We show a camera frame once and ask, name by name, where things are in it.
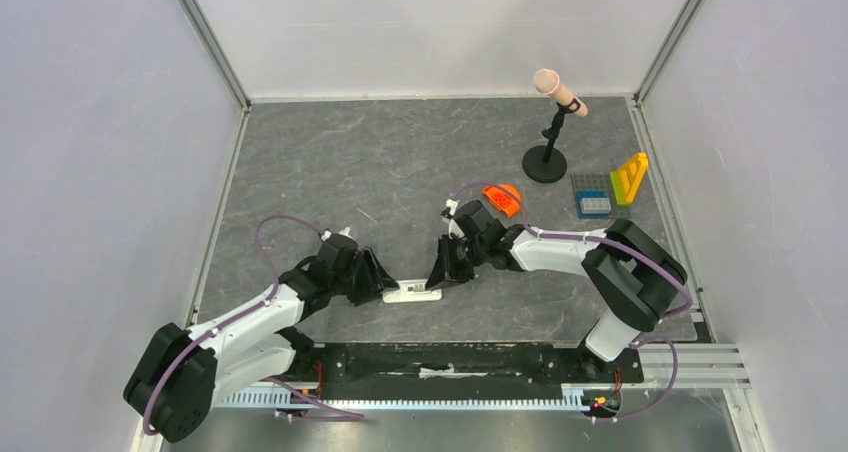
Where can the black microphone stand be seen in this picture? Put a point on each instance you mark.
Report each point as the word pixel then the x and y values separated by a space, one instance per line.
pixel 545 163

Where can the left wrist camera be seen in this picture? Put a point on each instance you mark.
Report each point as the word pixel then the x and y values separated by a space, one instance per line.
pixel 327 233

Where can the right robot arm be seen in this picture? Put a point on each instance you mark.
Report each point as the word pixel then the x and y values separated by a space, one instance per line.
pixel 640 282

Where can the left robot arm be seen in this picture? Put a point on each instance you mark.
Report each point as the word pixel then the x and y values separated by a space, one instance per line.
pixel 184 373

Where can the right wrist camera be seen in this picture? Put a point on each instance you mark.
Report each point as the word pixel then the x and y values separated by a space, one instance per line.
pixel 448 217

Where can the white cable duct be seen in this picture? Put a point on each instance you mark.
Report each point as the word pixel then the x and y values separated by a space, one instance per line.
pixel 274 397

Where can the yellow lego piece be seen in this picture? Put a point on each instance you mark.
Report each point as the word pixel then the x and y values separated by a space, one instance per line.
pixel 631 175

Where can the pink microphone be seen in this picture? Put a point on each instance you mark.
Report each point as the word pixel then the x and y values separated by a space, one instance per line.
pixel 548 82

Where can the blue lego brick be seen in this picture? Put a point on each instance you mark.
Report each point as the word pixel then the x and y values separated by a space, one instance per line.
pixel 593 204

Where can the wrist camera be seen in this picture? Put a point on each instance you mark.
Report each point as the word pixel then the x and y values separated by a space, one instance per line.
pixel 448 217
pixel 327 233

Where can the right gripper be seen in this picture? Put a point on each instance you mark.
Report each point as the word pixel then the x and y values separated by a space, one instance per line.
pixel 457 260

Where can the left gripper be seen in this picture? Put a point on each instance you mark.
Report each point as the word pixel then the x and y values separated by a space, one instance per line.
pixel 376 281

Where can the orange plastic basket piece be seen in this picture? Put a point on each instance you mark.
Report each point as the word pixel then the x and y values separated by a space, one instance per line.
pixel 504 198

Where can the green lego brick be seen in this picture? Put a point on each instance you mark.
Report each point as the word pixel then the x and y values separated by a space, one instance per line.
pixel 618 189

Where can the grey lego baseplate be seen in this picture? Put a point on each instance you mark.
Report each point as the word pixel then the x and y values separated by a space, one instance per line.
pixel 599 182

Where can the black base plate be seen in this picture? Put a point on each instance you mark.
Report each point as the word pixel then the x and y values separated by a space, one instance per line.
pixel 497 370

